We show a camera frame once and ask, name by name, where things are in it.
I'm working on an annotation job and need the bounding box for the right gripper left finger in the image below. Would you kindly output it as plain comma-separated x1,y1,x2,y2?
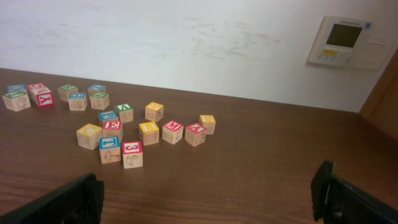
1,173,104,223

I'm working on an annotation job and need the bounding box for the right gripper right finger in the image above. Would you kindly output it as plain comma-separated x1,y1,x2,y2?
310,160,397,224

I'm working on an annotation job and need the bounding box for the yellow C block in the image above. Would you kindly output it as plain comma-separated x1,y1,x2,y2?
76,123,103,150

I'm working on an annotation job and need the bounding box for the blue T block right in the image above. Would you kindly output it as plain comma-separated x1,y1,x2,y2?
99,136,121,164

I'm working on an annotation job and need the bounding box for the red 3 block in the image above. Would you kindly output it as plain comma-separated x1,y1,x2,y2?
122,141,143,169

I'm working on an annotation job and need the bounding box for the red E block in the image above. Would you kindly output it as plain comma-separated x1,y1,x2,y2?
102,120,123,142

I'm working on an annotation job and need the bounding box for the blue P block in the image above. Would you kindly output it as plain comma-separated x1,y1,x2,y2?
98,110,119,126

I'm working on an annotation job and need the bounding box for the yellow B block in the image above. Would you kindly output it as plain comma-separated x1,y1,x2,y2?
139,121,160,146

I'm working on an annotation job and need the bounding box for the green V block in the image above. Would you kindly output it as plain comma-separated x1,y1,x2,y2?
115,103,134,123

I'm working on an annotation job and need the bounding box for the blue H block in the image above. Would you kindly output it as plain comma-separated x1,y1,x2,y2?
68,92,87,111

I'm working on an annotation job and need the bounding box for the green N block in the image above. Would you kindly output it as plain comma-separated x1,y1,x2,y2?
90,91,109,110

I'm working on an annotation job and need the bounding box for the wooden cabinet edge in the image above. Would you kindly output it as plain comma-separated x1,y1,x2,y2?
359,50,397,140

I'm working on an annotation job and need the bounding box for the green R block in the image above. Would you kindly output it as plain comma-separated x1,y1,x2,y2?
58,84,78,102

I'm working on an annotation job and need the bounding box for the plain face red-edged block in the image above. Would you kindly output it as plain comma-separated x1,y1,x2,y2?
31,87,55,107

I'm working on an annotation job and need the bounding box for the blue X block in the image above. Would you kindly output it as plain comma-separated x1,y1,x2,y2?
88,84,106,96

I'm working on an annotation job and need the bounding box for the red M block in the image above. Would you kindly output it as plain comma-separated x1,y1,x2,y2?
162,120,184,144

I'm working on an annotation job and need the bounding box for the yellow block top right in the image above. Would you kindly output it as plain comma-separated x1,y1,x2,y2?
145,102,164,122

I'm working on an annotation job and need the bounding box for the green Z block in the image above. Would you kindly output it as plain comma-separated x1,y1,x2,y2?
2,91,31,112

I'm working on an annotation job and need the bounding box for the red Q block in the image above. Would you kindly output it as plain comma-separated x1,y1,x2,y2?
27,83,45,93

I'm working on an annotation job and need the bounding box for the blue D block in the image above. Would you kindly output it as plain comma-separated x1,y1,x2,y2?
7,84,27,93

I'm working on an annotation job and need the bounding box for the red A block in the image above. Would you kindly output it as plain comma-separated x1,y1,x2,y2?
185,123,206,146

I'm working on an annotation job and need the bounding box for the yellow block far right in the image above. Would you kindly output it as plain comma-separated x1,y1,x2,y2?
199,114,216,134

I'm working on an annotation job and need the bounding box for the wall thermostat panel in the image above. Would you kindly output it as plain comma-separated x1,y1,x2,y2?
308,16,392,70

